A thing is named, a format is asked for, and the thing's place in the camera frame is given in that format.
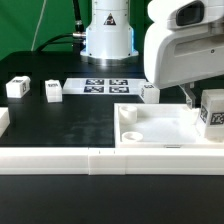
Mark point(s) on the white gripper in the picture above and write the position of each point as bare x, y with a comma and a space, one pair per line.
184, 44

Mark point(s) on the white square tabletop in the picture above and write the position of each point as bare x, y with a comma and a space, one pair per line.
158, 126

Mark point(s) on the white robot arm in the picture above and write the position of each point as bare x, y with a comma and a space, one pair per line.
109, 37

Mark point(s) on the white left fence piece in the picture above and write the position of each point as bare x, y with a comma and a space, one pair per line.
4, 119

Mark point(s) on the white front fence bar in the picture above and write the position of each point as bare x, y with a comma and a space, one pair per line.
111, 161

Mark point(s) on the white marker base plate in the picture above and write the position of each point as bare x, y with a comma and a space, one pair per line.
102, 86

